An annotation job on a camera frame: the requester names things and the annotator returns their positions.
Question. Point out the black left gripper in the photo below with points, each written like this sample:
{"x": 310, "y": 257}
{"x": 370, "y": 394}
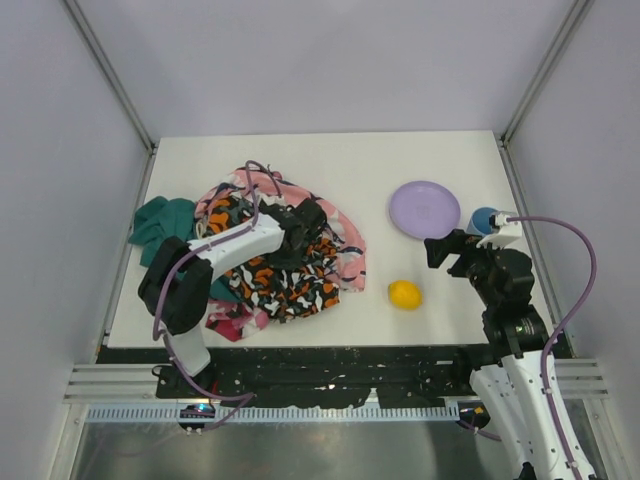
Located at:
{"x": 310, "y": 216}

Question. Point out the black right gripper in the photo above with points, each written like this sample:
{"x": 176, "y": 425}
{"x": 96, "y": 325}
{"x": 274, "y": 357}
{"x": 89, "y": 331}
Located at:
{"x": 454, "y": 253}

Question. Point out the orange black camouflage cloth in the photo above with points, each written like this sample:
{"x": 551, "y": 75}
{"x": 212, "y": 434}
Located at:
{"x": 295, "y": 287}

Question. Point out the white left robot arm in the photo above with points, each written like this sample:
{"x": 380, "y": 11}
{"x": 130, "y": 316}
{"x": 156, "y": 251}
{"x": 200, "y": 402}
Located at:
{"x": 273, "y": 244}

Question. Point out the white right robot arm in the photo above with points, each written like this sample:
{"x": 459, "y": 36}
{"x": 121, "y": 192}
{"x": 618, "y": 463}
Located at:
{"x": 518, "y": 384}

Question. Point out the pink patterned cloth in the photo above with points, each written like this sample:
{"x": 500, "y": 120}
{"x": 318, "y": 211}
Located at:
{"x": 349, "y": 269}

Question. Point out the magenta pink white cloth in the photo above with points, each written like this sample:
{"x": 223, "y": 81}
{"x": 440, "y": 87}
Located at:
{"x": 235, "y": 321}

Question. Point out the teal green cloth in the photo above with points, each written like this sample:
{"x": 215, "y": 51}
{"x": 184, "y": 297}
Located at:
{"x": 162, "y": 218}

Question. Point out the blue plastic cup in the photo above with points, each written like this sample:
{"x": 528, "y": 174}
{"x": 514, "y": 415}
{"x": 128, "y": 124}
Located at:
{"x": 480, "y": 221}

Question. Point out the purple plastic plate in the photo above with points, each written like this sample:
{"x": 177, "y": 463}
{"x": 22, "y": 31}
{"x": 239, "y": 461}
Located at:
{"x": 424, "y": 210}

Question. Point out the yellow lemon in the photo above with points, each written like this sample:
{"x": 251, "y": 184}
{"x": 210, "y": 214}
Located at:
{"x": 405, "y": 295}

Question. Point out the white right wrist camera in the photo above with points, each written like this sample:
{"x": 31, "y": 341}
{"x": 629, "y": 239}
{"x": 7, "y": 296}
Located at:
{"x": 505, "y": 230}

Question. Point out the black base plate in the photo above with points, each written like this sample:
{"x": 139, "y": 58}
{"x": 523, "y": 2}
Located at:
{"x": 461, "y": 355}

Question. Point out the left aluminium corner post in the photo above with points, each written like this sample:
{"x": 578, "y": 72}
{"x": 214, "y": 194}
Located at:
{"x": 99, "y": 55}

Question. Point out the aluminium corner post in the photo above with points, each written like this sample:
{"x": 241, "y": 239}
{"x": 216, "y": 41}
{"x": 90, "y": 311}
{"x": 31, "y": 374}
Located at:
{"x": 99, "y": 55}
{"x": 551, "y": 58}

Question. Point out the white slotted cable duct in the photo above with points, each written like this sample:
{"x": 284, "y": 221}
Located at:
{"x": 369, "y": 412}

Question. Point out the aluminium frame rail front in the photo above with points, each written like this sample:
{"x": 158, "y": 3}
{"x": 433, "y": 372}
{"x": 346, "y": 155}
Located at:
{"x": 274, "y": 384}

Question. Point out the right aluminium corner post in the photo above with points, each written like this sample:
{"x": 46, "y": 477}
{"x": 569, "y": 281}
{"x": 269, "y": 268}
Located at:
{"x": 551, "y": 58}

